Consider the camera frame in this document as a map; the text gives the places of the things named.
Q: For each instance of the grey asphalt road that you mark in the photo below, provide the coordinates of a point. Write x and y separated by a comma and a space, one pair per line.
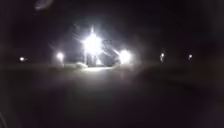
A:
110, 96

